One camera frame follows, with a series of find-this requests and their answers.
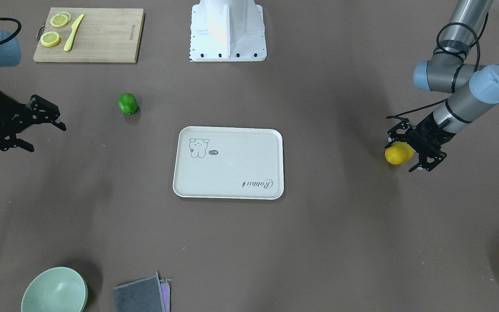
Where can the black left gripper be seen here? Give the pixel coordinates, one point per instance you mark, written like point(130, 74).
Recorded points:
point(428, 132)

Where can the yellow lemon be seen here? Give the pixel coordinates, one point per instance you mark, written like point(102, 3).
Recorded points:
point(399, 153)

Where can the green lime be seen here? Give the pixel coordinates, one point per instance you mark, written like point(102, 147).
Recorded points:
point(127, 103)

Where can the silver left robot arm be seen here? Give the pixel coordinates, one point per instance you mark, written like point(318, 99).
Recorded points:
point(455, 69)

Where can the white rabbit tray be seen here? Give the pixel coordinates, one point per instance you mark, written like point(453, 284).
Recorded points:
point(229, 163)

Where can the lemon slice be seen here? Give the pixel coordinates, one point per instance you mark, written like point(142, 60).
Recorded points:
point(60, 19)
point(50, 39)

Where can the wooden cutting board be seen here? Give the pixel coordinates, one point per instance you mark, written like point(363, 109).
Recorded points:
point(105, 35)

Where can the yellow plastic knife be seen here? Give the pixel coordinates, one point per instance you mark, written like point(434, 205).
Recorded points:
point(74, 28)

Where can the mint green bowl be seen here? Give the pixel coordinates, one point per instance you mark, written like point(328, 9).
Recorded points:
point(58, 289)

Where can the grey folded cloth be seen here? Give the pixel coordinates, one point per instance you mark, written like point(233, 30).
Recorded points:
point(140, 296)

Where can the purple cloth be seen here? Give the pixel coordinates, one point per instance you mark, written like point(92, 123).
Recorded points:
point(166, 293)

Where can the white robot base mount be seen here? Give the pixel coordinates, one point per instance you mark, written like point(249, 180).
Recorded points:
point(227, 31)

